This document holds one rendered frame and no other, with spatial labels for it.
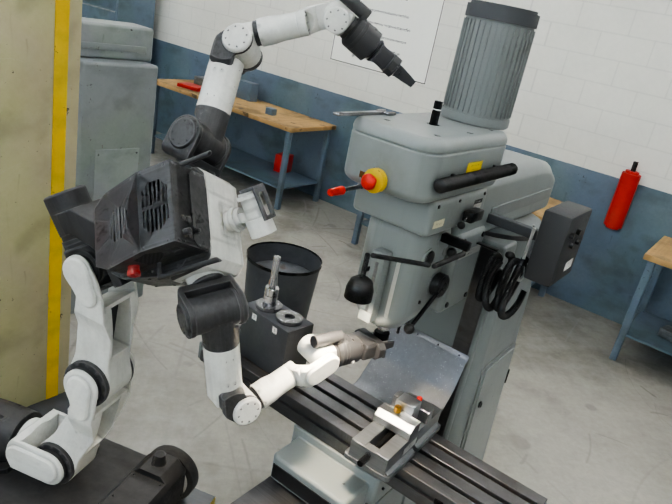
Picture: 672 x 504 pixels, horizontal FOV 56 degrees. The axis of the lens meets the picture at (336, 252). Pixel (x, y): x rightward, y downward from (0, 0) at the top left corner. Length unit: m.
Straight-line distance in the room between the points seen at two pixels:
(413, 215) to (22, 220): 1.91
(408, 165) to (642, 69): 4.45
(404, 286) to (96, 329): 0.84
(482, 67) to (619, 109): 4.08
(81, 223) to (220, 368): 0.52
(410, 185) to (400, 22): 5.24
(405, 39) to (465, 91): 4.82
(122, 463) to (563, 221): 1.62
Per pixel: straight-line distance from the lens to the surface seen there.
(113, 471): 2.35
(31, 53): 2.88
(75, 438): 2.12
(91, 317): 1.82
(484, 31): 1.84
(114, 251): 1.58
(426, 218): 1.61
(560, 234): 1.83
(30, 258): 3.14
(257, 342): 2.16
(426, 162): 1.50
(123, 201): 1.58
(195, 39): 8.61
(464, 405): 2.34
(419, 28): 6.58
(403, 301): 1.75
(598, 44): 5.93
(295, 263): 4.16
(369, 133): 1.56
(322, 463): 2.03
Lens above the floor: 2.15
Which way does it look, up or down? 21 degrees down
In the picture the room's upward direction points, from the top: 12 degrees clockwise
